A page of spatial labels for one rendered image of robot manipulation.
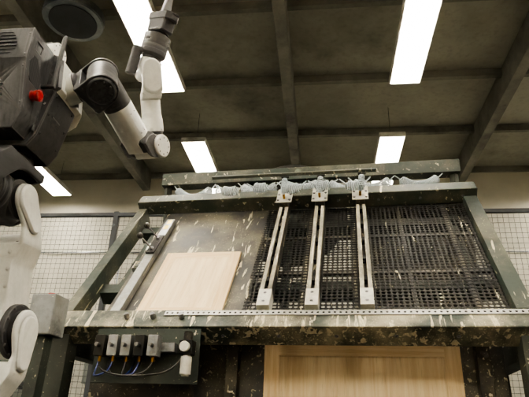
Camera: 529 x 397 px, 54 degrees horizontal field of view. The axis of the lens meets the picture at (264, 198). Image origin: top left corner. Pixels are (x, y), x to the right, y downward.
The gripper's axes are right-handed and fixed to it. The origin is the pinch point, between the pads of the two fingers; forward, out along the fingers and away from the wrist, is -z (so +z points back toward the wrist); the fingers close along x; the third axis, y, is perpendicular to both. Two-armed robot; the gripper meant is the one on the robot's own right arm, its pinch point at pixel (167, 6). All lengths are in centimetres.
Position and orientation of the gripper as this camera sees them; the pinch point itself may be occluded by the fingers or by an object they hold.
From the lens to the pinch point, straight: 189.4
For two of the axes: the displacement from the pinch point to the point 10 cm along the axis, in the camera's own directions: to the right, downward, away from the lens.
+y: 6.1, 2.3, 7.6
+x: -7.5, -1.5, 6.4
